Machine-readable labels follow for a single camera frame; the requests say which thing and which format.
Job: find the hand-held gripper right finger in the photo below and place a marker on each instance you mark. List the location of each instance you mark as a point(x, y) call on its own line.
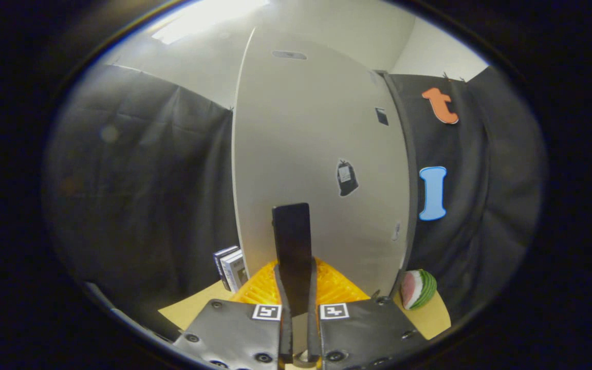
point(314, 334)

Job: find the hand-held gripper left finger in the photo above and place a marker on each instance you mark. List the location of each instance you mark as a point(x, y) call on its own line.
point(284, 331)

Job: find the grey shoe cabinet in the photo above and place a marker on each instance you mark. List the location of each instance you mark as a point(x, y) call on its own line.
point(404, 154)

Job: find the white shoe cabinet door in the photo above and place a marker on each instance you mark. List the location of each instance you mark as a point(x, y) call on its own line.
point(301, 128)

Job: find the dark blue box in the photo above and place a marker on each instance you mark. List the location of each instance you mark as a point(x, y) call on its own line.
point(220, 259)

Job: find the toy watermelon slice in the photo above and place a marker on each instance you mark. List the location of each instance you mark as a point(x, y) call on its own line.
point(418, 290)

